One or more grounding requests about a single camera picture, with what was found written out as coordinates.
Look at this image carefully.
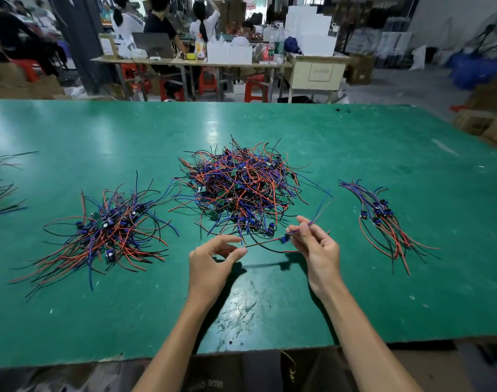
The person's right hand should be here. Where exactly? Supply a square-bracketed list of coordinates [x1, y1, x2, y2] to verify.
[288, 215, 343, 299]

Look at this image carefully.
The person's left hand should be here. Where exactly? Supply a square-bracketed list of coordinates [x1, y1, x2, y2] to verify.
[187, 234, 250, 314]

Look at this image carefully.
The single red blue wire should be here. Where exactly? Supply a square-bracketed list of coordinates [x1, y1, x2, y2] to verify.
[247, 198, 333, 252]

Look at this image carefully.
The small bunch of set-aside wires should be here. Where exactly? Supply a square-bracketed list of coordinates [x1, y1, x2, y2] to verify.
[338, 179, 439, 276]

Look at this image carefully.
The pile of wires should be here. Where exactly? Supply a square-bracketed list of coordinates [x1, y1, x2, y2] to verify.
[171, 137, 333, 246]

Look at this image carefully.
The person's left forearm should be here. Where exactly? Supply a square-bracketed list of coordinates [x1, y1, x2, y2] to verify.
[134, 302, 221, 392]

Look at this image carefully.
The person's right forearm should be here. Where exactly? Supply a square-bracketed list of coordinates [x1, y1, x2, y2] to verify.
[316, 285, 425, 392]

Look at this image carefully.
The red plastic stool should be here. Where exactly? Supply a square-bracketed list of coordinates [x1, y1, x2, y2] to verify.
[120, 63, 149, 96]
[12, 59, 44, 82]
[244, 73, 271, 103]
[198, 68, 219, 95]

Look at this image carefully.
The cream cabinet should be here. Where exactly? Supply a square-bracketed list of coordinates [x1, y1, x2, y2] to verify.
[283, 54, 350, 103]

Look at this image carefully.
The brown cardboard box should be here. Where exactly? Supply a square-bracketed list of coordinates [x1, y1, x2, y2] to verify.
[346, 54, 376, 85]

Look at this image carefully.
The long wooden work table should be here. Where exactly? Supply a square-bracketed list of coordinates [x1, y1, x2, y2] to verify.
[92, 54, 350, 103]

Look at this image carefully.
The row of white containers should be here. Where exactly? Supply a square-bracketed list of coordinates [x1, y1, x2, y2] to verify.
[206, 36, 254, 65]

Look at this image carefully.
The stack of white boxes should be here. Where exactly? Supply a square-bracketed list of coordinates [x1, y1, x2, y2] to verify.
[283, 5, 338, 58]

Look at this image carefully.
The grey laptop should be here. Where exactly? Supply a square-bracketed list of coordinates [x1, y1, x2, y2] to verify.
[133, 32, 174, 59]

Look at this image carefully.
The heap of blue bags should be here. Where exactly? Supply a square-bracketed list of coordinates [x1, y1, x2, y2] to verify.
[448, 51, 497, 90]

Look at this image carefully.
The dark pillar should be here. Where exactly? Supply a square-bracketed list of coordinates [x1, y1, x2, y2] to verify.
[48, 0, 117, 95]

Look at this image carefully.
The row of cardboard boxes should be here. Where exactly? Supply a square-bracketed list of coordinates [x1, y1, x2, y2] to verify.
[0, 63, 66, 100]

